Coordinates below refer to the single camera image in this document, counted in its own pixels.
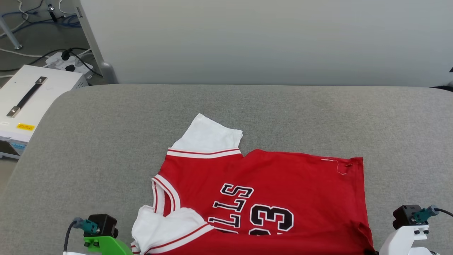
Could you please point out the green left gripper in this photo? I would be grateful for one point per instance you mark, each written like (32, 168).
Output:
(106, 246)

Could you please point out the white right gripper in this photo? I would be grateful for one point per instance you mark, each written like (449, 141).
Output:
(401, 242)

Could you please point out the red white basketball jersey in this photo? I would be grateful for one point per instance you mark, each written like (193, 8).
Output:
(283, 180)

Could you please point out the yellow warning label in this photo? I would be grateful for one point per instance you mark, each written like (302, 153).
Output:
(26, 126)

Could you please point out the white power supply box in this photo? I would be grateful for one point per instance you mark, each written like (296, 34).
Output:
(53, 83)

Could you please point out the white power strip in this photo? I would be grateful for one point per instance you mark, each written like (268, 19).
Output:
(56, 63)

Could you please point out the grey metal table leg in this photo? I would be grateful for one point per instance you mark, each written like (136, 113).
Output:
(9, 33)

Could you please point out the white partition panel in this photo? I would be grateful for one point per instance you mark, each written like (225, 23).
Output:
(269, 42)

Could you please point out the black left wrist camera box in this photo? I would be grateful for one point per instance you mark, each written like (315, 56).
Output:
(104, 225)

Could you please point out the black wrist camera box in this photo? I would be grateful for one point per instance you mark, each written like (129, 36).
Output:
(104, 225)
(405, 216)

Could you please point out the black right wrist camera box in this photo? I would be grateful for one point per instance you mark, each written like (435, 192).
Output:
(405, 216)

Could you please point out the grey metal partition post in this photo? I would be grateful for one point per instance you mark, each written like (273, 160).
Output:
(106, 71)

